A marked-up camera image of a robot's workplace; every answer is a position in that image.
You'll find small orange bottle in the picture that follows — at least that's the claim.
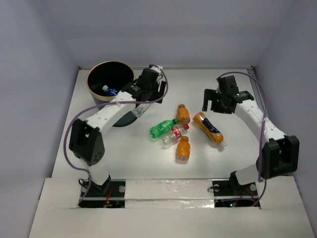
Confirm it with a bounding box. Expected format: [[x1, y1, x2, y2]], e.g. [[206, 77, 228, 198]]
[[175, 136, 191, 162], [177, 104, 190, 124]]

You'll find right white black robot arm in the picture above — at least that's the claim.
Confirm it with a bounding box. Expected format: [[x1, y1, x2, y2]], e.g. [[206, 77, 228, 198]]
[[202, 76, 300, 194]]

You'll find small orange bottle upper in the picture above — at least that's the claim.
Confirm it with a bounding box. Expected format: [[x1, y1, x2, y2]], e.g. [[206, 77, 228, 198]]
[[177, 104, 190, 124]]

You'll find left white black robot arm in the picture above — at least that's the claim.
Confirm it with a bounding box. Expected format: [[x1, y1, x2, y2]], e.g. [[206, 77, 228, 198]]
[[69, 64, 168, 196]]

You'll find dark bin with gold rim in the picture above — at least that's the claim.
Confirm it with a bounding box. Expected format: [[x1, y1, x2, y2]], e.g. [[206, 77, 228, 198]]
[[86, 60, 139, 127]]

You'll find small orange bottle lower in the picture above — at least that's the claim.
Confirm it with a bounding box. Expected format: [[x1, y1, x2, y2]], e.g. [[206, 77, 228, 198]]
[[175, 136, 191, 162]]

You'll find silver foil strip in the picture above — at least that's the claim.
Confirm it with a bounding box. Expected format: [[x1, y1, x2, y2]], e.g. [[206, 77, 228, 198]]
[[124, 179, 214, 209]]

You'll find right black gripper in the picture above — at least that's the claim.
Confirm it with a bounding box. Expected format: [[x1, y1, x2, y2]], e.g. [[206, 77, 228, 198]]
[[202, 89, 232, 115]]

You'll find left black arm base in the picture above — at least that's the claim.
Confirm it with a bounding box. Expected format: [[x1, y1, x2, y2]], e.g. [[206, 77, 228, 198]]
[[78, 178, 126, 208]]

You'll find clear bottle blue label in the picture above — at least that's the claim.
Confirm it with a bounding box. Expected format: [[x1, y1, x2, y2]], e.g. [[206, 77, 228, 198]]
[[102, 85, 118, 97]]

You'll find clear plastic bottle white cap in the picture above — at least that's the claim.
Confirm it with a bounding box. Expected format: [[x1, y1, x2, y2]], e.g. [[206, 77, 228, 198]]
[[131, 103, 152, 118]]

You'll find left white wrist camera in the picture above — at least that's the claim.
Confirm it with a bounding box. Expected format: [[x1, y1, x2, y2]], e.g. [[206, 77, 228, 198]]
[[149, 64, 163, 75]]

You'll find clear bottle red label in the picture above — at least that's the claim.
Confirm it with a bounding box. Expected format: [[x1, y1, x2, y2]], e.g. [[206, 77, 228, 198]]
[[161, 124, 189, 146]]

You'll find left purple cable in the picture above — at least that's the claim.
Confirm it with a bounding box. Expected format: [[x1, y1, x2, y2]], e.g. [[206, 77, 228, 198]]
[[63, 69, 169, 201]]

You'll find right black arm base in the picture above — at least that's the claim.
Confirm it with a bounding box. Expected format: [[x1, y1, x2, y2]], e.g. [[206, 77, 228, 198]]
[[207, 172, 260, 208]]

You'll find green plastic bottle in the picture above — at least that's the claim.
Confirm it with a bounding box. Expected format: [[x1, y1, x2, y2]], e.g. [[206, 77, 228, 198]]
[[150, 118, 178, 139]]

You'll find large orange bottle blue label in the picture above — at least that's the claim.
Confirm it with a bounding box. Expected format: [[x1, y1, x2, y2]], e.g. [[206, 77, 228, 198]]
[[193, 112, 227, 150]]

